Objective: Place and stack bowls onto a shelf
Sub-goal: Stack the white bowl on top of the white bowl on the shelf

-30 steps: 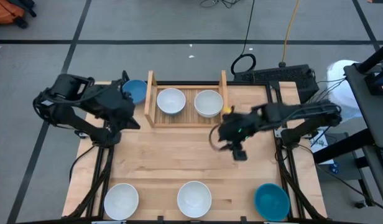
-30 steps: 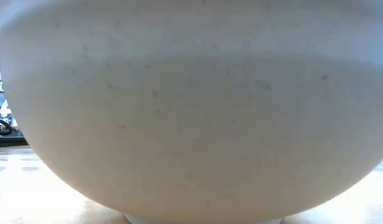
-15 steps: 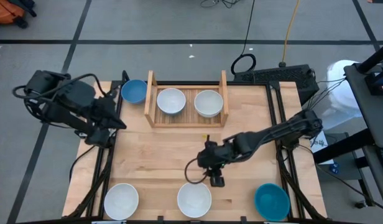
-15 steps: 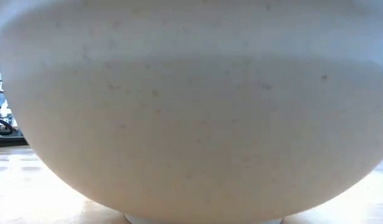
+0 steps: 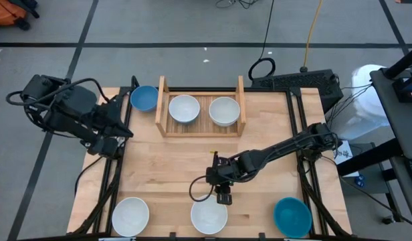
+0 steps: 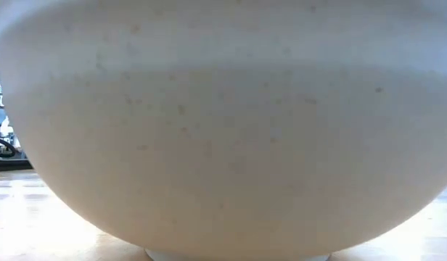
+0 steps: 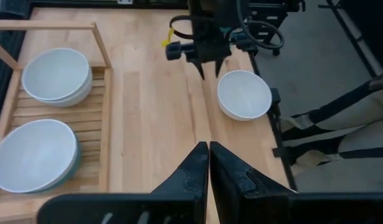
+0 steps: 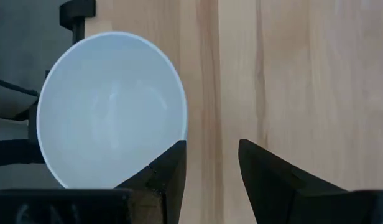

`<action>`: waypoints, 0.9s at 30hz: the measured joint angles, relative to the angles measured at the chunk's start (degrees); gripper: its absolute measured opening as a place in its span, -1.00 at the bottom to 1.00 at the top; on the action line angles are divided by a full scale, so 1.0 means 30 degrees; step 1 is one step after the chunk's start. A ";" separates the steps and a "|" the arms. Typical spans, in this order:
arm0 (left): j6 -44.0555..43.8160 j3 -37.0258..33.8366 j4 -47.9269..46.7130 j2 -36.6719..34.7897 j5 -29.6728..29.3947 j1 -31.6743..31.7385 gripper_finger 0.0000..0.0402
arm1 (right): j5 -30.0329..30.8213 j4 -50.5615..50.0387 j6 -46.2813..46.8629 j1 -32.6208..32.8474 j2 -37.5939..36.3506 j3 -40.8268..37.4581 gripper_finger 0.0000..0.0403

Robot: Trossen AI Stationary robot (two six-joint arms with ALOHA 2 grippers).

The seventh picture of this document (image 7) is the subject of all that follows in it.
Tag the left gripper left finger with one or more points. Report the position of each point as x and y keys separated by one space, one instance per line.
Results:
x=185 y=186

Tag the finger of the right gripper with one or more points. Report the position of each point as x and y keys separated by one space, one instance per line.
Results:
x=201 y=68
x=219 y=67

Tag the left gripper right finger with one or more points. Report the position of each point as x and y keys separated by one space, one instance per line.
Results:
x=235 y=186

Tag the white ceramic bowl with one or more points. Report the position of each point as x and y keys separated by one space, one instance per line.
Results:
x=33 y=155
x=54 y=73
x=244 y=93
x=82 y=96

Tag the dark green bowl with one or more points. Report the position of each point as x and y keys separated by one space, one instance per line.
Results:
x=78 y=155

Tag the wooden slatted shelf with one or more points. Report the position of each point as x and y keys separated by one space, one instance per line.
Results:
x=89 y=124

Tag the person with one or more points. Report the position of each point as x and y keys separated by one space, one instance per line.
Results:
x=350 y=109

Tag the black mesh computer case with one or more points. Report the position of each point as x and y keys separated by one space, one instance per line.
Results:
x=11 y=9

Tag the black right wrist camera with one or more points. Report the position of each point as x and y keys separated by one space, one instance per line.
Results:
x=174 y=50

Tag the black stand frame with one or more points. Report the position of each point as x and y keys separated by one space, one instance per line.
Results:
x=266 y=18

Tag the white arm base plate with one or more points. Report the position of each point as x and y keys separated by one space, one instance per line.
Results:
x=124 y=1

